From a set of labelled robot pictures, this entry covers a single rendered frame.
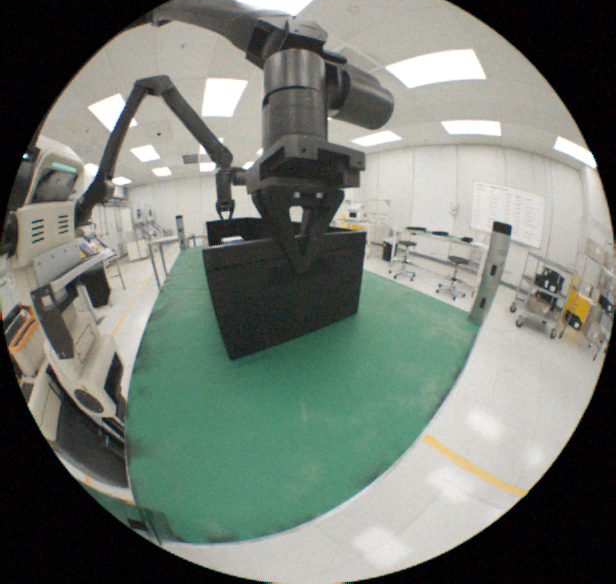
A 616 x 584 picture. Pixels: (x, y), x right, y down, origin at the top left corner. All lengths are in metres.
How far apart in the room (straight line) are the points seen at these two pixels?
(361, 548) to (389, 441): 1.04
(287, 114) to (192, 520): 0.27
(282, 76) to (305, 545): 1.27
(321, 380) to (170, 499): 0.16
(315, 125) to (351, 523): 1.20
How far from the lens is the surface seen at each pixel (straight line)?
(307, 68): 0.18
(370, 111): 0.21
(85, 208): 0.75
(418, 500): 1.21
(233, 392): 0.17
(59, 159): 0.57
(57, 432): 0.84
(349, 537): 1.13
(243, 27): 0.27
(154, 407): 0.19
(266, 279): 0.16
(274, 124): 0.15
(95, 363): 0.63
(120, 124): 0.74
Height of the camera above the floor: 1.09
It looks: 22 degrees down
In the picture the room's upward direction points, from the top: straight up
